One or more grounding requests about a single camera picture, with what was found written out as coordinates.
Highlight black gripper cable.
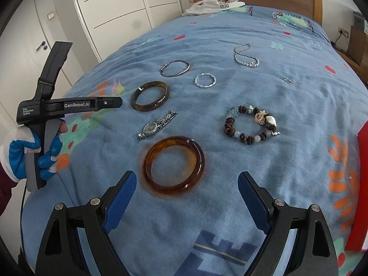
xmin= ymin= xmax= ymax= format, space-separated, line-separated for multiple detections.
xmin=19 ymin=180 xmax=30 ymax=219

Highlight twisted silver bracelet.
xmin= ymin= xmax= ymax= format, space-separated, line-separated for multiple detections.
xmin=194 ymin=73 xmax=217 ymax=89

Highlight beaded shell bracelet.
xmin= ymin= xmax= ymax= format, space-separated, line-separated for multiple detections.
xmin=224 ymin=105 xmax=281 ymax=144

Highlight white door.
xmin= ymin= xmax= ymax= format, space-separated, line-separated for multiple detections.
xmin=0 ymin=0 xmax=87 ymax=112

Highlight person's left hand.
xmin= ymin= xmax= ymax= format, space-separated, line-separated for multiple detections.
xmin=0 ymin=120 xmax=69 ymax=182

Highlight white wardrobe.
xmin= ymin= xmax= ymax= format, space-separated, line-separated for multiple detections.
xmin=32 ymin=0 xmax=184 ymax=64

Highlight blue printed blanket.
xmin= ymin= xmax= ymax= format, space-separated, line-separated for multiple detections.
xmin=21 ymin=4 xmax=368 ymax=276

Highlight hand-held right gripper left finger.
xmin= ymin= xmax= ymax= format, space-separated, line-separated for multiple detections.
xmin=34 ymin=170 xmax=137 ymax=276

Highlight silver wristwatch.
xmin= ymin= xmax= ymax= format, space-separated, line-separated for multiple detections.
xmin=137 ymin=110 xmax=178 ymax=141

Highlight wooden dresser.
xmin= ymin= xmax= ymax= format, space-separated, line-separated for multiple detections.
xmin=346 ymin=24 xmax=368 ymax=66

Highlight thin silver bangle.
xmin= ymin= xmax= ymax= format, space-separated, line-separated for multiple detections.
xmin=160 ymin=60 xmax=190 ymax=78

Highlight dark brown bangle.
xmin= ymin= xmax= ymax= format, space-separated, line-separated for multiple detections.
xmin=132 ymin=81 xmax=170 ymax=112

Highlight person's left forearm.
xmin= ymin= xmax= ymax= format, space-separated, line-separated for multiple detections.
xmin=0 ymin=163 xmax=21 ymax=217

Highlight stack of storage boxes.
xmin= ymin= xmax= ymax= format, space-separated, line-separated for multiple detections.
xmin=353 ymin=11 xmax=368 ymax=32

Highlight large amber bangle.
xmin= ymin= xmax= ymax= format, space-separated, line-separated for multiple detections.
xmin=142 ymin=136 xmax=205 ymax=198

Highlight white garment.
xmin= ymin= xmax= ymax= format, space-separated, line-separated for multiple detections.
xmin=182 ymin=0 xmax=246 ymax=17

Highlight silver chain necklace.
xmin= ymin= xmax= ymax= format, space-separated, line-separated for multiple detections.
xmin=233 ymin=43 xmax=260 ymax=69

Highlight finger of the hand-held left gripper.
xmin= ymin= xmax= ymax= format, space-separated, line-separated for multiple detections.
xmin=94 ymin=96 xmax=124 ymax=112

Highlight red jewelry box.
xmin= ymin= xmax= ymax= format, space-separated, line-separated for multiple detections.
xmin=345 ymin=119 xmax=368 ymax=252

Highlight black power cable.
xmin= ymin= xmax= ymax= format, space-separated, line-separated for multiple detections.
xmin=331 ymin=33 xmax=350 ymax=54

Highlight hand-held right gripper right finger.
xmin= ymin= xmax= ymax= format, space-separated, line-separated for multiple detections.
xmin=238 ymin=171 xmax=338 ymax=276

